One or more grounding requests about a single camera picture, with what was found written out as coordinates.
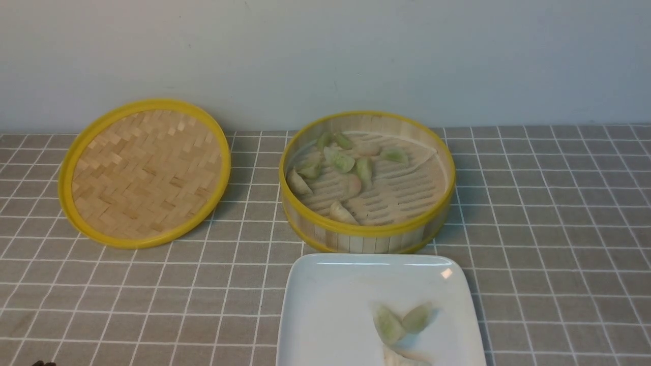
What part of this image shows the green dumpling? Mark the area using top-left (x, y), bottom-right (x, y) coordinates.
top-left (373, 305), bottom-right (407, 346)
top-left (296, 153), bottom-right (323, 180)
top-left (316, 132), bottom-right (333, 153)
top-left (379, 147), bottom-right (409, 165)
top-left (323, 146), bottom-right (356, 174)
top-left (401, 302), bottom-right (436, 335)
top-left (356, 156), bottom-right (373, 190)
top-left (333, 133), bottom-right (355, 150)

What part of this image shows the white dumpling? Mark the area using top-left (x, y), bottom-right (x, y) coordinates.
top-left (382, 345), bottom-right (432, 366)
top-left (329, 201), bottom-right (359, 225)
top-left (286, 168), bottom-right (313, 196)

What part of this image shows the white square plate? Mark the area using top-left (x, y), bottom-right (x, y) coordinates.
top-left (275, 253), bottom-right (487, 365)

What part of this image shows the bamboo steamer basket yellow rim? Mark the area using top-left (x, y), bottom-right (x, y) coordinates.
top-left (279, 111), bottom-right (456, 253)

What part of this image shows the pink dumpling centre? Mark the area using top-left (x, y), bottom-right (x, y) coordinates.
top-left (344, 174), bottom-right (363, 200)

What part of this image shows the pink dumpling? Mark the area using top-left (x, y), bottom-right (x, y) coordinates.
top-left (344, 174), bottom-right (363, 200)
top-left (355, 143), bottom-right (381, 157)

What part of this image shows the white mesh steamer liner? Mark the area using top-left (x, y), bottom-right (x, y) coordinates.
top-left (285, 131), bottom-right (450, 226)

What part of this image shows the pink dumpling top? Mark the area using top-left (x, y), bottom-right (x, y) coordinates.
top-left (355, 143), bottom-right (381, 157)

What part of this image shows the bamboo steamer lid yellow rim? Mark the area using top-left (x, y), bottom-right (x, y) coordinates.
top-left (58, 98), bottom-right (231, 249)

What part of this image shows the grey checked tablecloth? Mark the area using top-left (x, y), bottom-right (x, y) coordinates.
top-left (1, 126), bottom-right (650, 365)

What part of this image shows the black object bottom left corner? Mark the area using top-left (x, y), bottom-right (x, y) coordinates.
top-left (32, 360), bottom-right (57, 366)

